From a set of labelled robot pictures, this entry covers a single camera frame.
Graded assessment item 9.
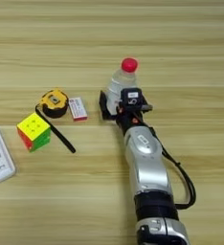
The white rectangular device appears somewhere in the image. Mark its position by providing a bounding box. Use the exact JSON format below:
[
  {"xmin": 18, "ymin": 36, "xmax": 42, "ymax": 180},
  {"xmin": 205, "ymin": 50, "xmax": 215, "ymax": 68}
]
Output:
[{"xmin": 0, "ymin": 125, "xmax": 17, "ymax": 184}]

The clear water bottle red cap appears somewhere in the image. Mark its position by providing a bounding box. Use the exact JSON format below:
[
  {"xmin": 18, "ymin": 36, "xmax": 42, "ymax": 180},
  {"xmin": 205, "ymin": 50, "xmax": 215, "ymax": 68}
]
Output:
[{"xmin": 105, "ymin": 57, "xmax": 140, "ymax": 113}]

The yellow green puzzle cube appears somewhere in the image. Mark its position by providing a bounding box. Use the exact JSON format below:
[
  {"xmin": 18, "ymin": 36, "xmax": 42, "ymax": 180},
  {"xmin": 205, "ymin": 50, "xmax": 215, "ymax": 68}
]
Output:
[{"xmin": 15, "ymin": 111, "xmax": 52, "ymax": 153}]

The red white eraser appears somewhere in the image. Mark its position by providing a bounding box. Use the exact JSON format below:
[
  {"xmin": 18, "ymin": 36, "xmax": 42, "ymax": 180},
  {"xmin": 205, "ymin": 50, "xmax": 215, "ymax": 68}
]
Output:
[{"xmin": 67, "ymin": 97, "xmax": 89, "ymax": 123}]

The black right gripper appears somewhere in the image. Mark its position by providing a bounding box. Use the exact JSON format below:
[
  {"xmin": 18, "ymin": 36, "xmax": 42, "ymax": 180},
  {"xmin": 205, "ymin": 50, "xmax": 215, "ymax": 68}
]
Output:
[{"xmin": 98, "ymin": 89, "xmax": 154, "ymax": 138}]

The yellow black tape measure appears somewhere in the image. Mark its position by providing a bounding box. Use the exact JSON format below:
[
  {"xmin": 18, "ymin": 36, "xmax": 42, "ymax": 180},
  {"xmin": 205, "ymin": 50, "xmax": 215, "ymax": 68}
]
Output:
[{"xmin": 34, "ymin": 88, "xmax": 77, "ymax": 154}]

